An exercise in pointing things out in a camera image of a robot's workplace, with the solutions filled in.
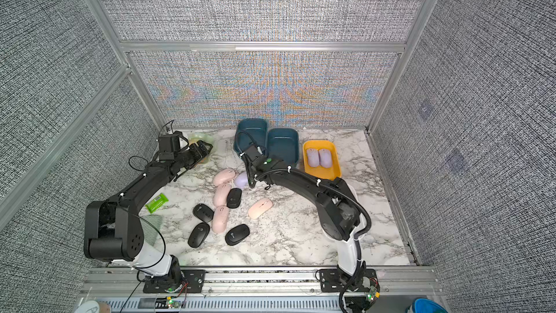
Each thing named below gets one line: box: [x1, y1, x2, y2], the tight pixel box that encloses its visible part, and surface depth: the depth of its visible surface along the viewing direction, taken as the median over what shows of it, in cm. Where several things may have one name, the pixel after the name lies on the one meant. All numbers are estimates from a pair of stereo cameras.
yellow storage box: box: [302, 139, 342, 182], surface depth 106 cm
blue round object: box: [412, 297, 449, 313], surface depth 63 cm
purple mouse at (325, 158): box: [318, 148, 333, 169], surface depth 106 cm
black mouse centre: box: [226, 187, 242, 209], surface depth 94 cm
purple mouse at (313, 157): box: [306, 148, 320, 168], surface depth 107 cm
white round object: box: [73, 300, 100, 313], surface depth 66 cm
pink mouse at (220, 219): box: [211, 205, 229, 234], surface depth 87 cm
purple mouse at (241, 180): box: [234, 171, 249, 190], surface depth 101 cm
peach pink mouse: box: [247, 197, 274, 220], surface depth 92 cm
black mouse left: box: [192, 202, 215, 223], surface depth 90 cm
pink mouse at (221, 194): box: [212, 183, 232, 208], surface depth 94 cm
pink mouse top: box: [212, 168, 237, 187], surface depth 102 cm
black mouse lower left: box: [187, 221, 210, 249], surface depth 84 cm
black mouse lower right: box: [225, 223, 251, 246], surface depth 85 cm
